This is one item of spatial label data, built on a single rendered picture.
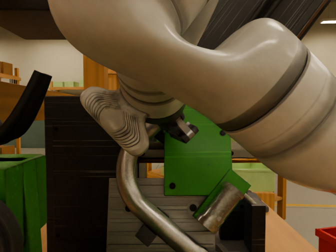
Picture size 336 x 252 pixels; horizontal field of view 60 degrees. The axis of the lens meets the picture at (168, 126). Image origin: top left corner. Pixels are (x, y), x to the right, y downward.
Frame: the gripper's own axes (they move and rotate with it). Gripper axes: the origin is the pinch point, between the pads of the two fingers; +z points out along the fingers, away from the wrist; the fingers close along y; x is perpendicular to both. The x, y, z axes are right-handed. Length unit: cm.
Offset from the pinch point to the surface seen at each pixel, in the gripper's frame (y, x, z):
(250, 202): -23.6, -3.9, 20.3
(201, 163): -10.0, 0.0, 3.9
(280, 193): -102, -80, 290
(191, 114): -2.9, -4.9, 3.9
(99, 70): 47, -8, 72
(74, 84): 427, -13, 823
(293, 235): -39, -7, 32
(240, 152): -14.5, -9.3, 16.0
